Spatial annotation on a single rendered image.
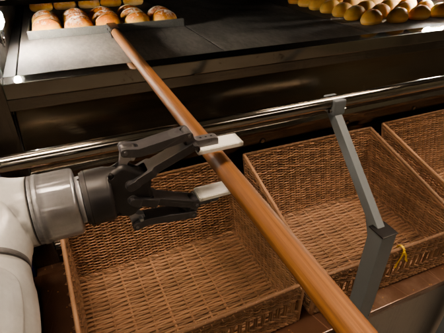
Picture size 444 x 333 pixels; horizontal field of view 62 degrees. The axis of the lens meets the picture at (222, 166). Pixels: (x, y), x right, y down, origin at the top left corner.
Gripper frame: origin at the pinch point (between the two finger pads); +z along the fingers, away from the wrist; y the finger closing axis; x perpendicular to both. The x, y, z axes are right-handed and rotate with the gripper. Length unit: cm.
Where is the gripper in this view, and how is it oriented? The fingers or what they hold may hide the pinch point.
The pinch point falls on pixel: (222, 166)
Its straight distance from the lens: 56.3
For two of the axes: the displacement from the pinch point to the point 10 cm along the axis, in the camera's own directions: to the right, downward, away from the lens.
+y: 0.0, 8.4, 5.4
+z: 9.2, -2.2, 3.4
